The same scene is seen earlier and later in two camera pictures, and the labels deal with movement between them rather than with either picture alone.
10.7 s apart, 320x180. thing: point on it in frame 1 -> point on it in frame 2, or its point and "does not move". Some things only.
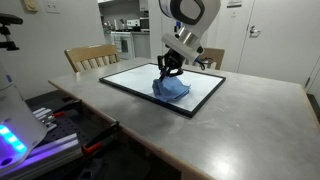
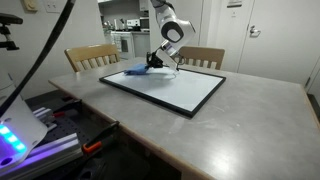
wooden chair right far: x=211 y=55 does not move
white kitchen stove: x=124 y=41 does not move
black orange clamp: x=95 y=145 does not move
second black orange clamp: x=62 y=111 does not move
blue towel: x=169 y=88 -> x=136 y=69
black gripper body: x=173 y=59 -> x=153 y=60
